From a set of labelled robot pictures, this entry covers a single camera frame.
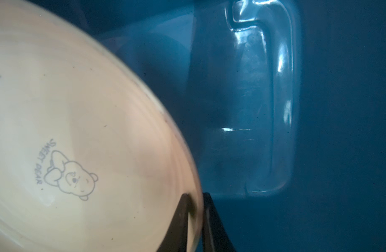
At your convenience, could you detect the cream bear plate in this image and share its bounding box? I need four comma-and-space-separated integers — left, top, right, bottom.
0, 1, 203, 252

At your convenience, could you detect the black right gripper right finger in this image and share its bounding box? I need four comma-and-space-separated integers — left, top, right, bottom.
202, 193, 236, 252

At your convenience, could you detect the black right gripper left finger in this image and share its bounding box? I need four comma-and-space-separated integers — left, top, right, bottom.
157, 193, 193, 252

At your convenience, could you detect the blue plastic bin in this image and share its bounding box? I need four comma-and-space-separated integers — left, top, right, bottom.
37, 1, 386, 252

